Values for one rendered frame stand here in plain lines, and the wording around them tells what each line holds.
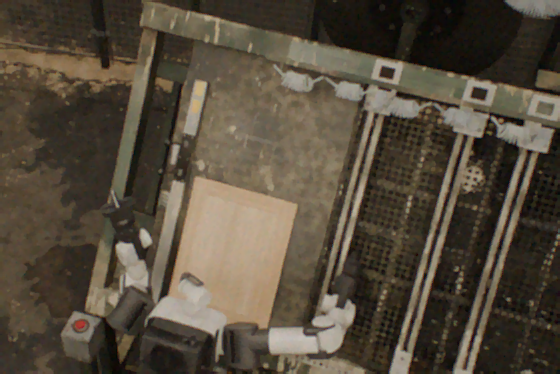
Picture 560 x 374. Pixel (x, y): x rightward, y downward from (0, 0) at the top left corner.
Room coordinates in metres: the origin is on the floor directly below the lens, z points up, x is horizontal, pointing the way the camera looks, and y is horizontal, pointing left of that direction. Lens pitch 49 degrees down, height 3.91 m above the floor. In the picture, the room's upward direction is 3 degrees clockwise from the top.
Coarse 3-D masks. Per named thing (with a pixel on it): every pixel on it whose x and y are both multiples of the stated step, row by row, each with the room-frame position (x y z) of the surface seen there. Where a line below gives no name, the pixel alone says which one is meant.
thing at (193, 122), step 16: (192, 96) 2.48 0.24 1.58; (192, 112) 2.44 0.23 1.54; (192, 128) 2.40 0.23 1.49; (176, 192) 2.23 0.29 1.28; (176, 208) 2.19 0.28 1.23; (176, 224) 2.16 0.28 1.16; (160, 240) 2.11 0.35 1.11; (160, 256) 2.06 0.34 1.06; (160, 272) 2.02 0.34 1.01; (160, 288) 1.97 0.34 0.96
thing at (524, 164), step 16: (544, 96) 2.27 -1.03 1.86; (528, 112) 2.24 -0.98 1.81; (544, 128) 2.12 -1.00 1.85; (528, 144) 2.16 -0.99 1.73; (544, 144) 2.09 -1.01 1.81; (528, 160) 2.15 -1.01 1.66; (512, 176) 2.12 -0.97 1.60; (528, 176) 2.11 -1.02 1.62; (512, 192) 2.08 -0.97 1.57; (512, 208) 2.04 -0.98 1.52; (496, 224) 2.03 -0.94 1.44; (512, 224) 2.00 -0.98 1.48; (496, 240) 1.96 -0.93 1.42; (496, 256) 1.93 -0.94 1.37; (496, 272) 1.88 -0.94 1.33; (480, 288) 1.85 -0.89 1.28; (480, 304) 1.81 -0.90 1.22; (480, 320) 1.77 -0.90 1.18; (464, 336) 1.73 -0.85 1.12; (480, 336) 1.72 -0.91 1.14; (464, 352) 1.69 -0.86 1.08; (464, 368) 1.66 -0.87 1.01
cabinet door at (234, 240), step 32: (192, 192) 2.24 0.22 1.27; (224, 192) 2.23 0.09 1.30; (256, 192) 2.21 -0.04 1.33; (192, 224) 2.15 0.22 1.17; (224, 224) 2.14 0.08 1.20; (256, 224) 2.13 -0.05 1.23; (288, 224) 2.11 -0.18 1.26; (192, 256) 2.07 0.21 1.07; (224, 256) 2.05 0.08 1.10; (256, 256) 2.04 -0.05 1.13; (224, 288) 1.96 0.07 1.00; (256, 288) 1.95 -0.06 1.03; (256, 320) 1.86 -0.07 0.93
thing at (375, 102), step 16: (384, 64) 2.42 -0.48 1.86; (400, 64) 2.41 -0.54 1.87; (384, 80) 2.38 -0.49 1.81; (368, 96) 2.35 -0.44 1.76; (384, 96) 2.26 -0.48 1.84; (384, 112) 2.30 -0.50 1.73; (368, 128) 2.29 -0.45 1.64; (368, 144) 2.28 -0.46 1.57; (368, 160) 2.21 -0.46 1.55; (352, 176) 2.18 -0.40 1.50; (368, 176) 2.20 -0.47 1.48; (352, 192) 2.14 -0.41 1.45; (352, 208) 2.11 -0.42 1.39; (352, 224) 2.05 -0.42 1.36; (336, 240) 2.02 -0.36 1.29; (336, 256) 1.98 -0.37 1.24; (336, 272) 1.94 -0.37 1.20; (320, 304) 1.85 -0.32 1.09
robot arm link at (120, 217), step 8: (128, 200) 1.92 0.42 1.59; (104, 208) 1.89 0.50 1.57; (112, 208) 1.89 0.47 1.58; (120, 208) 1.88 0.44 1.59; (128, 208) 1.88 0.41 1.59; (104, 216) 1.87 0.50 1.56; (112, 216) 1.86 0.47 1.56; (120, 216) 1.87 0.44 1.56; (128, 216) 1.88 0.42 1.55; (112, 224) 1.86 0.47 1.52; (120, 224) 1.86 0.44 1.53; (128, 224) 1.87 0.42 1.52; (136, 224) 1.88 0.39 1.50; (120, 232) 1.84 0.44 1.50; (128, 232) 1.85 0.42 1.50
